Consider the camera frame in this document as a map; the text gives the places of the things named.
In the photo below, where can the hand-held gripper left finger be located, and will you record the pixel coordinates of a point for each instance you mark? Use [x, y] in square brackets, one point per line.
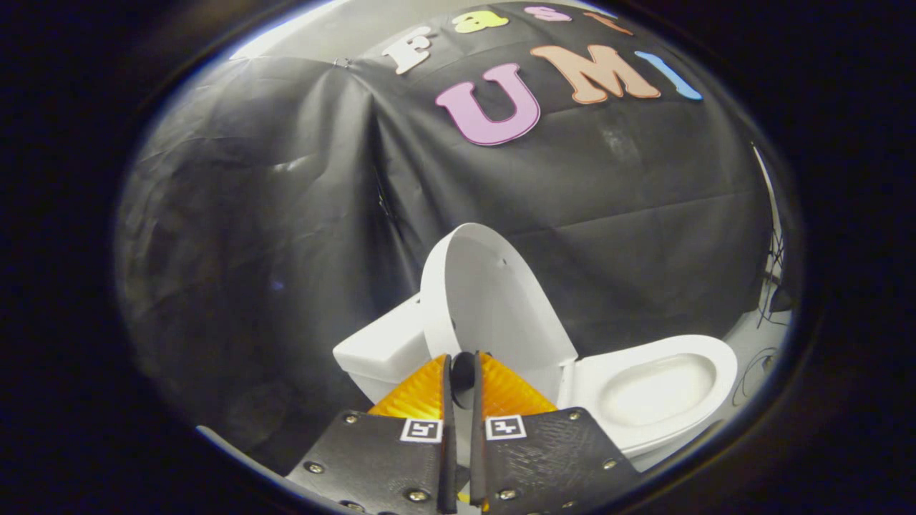
[379, 461]

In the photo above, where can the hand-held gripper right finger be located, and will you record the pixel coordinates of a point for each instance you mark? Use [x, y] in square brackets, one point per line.
[551, 461]

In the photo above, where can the white toilet lid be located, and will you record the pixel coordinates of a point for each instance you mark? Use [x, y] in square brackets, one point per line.
[494, 300]

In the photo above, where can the white toilet bowl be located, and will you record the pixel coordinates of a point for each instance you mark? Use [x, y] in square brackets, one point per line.
[651, 393]

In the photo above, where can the white tank cover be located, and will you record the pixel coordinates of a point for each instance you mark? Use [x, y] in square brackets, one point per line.
[379, 343]

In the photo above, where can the black backdrop cloth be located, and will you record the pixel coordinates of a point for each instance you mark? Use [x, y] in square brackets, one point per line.
[286, 236]

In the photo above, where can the black tripod light stand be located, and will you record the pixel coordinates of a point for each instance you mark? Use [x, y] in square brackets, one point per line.
[776, 250]

